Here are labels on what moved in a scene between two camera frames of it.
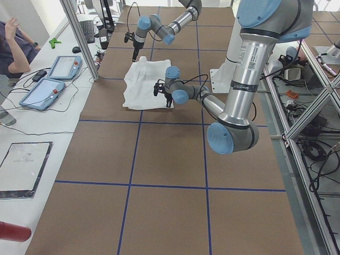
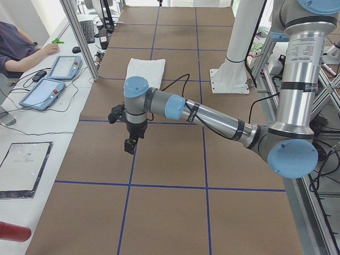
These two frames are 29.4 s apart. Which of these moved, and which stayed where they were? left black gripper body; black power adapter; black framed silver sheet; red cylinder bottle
Moved: left black gripper body
Stayed: black framed silver sheet; red cylinder bottle; black power adapter
